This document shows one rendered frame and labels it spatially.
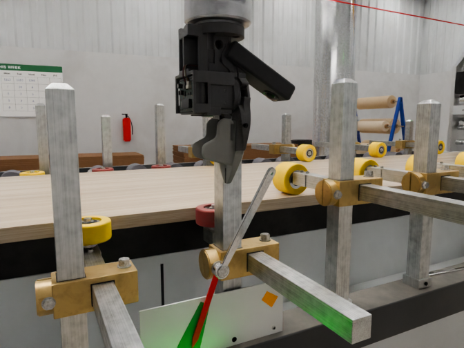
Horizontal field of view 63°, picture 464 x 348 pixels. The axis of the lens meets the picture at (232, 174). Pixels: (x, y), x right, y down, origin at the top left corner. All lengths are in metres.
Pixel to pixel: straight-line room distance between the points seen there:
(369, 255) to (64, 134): 0.91
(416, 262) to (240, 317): 0.47
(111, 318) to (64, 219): 0.15
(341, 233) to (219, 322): 0.29
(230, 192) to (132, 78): 7.32
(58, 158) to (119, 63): 7.37
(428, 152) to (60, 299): 0.77
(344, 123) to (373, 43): 10.15
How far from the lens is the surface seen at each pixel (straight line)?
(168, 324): 0.64
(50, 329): 0.86
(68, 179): 0.55
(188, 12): 0.53
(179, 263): 0.86
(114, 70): 7.86
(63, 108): 0.55
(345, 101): 0.75
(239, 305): 0.68
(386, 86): 11.06
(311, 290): 0.53
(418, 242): 0.98
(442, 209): 0.67
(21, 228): 0.77
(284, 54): 9.18
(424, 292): 0.99
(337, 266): 0.80
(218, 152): 0.51
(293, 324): 0.78
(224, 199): 0.62
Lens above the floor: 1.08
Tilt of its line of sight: 8 degrees down
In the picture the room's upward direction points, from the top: straight up
